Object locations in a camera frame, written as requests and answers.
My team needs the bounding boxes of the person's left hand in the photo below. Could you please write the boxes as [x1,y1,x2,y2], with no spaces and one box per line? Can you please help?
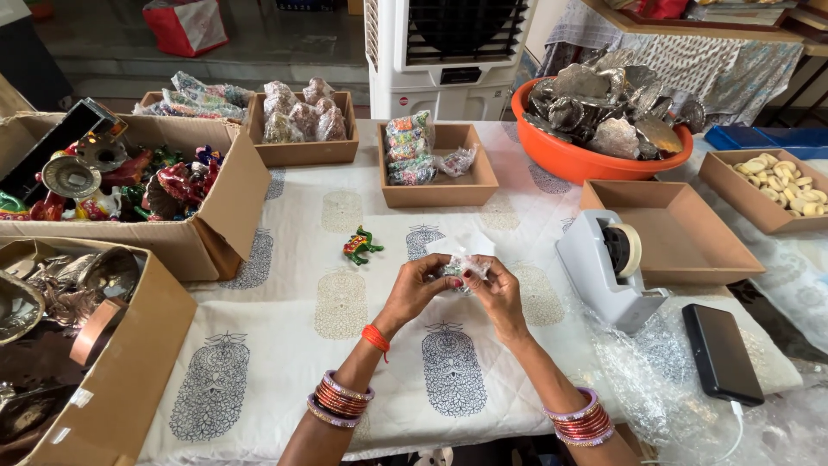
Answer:
[380,254,465,335]

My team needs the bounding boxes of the person's right hand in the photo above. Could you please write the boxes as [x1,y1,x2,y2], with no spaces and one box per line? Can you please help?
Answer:
[461,255,529,342]

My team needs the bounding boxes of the bubble-wrapped small figurine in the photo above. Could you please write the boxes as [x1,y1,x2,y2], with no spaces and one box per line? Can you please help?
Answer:
[435,254,492,297]

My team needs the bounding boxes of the orange thread wristband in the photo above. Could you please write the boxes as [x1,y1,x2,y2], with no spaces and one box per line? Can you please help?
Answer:
[360,324,392,364]

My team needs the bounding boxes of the clear plastic sheet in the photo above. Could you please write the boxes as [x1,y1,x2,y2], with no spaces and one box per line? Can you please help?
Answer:
[423,231,498,261]

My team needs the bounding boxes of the green painted frog figurine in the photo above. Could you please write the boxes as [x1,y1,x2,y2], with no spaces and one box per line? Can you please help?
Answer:
[342,224,385,267]

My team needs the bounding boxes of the white tape dispenser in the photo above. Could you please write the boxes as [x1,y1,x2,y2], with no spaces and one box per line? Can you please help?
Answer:
[555,208,671,335]

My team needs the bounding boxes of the brown tray with colourful packets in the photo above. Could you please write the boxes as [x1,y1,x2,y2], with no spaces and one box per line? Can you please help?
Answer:
[376,122,501,210]

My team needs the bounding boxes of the white printed tablecloth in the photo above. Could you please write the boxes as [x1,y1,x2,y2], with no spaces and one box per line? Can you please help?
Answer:
[138,120,804,464]

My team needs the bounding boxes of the red and purple bangles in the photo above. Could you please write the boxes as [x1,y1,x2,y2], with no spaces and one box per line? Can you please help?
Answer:
[307,369,376,430]
[542,386,616,448]

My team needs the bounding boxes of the clear tape roll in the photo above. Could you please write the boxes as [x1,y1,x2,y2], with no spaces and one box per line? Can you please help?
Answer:
[602,223,643,280]

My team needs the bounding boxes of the group of wrapped colourful figurines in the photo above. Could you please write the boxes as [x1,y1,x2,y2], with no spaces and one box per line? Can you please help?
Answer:
[384,109,480,187]

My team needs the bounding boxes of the orange plastic basin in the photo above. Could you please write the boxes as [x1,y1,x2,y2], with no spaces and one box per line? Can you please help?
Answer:
[510,77,695,187]

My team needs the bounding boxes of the brown tray with brownish packets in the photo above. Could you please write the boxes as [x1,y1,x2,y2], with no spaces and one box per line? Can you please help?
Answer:
[247,90,361,169]

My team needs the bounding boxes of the empty brown tray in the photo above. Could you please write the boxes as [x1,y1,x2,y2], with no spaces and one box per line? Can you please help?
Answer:
[580,179,767,286]

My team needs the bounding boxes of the large bubble wrap sheet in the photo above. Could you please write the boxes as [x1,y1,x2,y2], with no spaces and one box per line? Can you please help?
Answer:
[563,227,828,466]

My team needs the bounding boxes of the cardboard box of painted figurines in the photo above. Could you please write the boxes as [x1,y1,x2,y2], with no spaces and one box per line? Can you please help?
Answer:
[0,110,273,283]

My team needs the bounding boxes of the group of wrapped brownish figurines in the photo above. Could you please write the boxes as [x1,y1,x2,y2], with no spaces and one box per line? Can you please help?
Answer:
[261,77,349,145]

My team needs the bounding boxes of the white air cooler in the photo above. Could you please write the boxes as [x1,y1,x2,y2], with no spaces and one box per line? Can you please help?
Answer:
[363,0,539,123]

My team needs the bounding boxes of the heap of silver metal pieces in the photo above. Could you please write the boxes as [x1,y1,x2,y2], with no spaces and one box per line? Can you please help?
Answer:
[521,47,708,162]

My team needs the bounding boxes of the black power bank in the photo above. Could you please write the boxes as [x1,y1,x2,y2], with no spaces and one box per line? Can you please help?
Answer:
[681,303,766,408]

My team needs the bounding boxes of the brown tray with cream pieces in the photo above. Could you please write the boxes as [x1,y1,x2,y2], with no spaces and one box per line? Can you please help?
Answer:
[697,148,828,236]

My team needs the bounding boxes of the heap of painted figurines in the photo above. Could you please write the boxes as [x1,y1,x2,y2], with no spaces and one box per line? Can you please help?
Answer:
[0,132,225,223]

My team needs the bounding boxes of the cardboard box of metal ware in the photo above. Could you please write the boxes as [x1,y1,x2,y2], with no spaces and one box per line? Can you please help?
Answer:
[0,236,199,466]

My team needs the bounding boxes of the heap of flat colourful packets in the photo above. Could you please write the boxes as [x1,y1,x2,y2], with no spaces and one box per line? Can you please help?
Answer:
[132,70,256,124]

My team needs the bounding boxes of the blue plastic tray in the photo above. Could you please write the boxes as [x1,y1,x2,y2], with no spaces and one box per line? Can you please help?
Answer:
[703,124,828,161]

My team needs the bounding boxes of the heap of cream-coloured pieces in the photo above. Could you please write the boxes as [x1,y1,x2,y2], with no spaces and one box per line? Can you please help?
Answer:
[730,152,828,217]

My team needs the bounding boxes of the table with printed cloth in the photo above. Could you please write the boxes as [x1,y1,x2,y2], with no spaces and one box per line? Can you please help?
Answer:
[536,0,828,132]

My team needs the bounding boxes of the brown tray with flat packets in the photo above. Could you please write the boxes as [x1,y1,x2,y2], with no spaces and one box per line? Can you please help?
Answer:
[138,90,254,128]

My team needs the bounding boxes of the heap of silver metal ware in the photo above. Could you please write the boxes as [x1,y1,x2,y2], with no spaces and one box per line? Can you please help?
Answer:
[0,246,141,454]

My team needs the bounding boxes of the red and white bag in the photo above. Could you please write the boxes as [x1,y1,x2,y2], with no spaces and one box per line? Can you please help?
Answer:
[141,0,230,58]

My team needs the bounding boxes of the long black box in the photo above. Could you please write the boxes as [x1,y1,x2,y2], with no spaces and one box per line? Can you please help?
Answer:
[0,98,128,203]

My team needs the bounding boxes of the white charging cable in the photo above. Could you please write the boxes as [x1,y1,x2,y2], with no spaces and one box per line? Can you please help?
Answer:
[639,399,745,466]

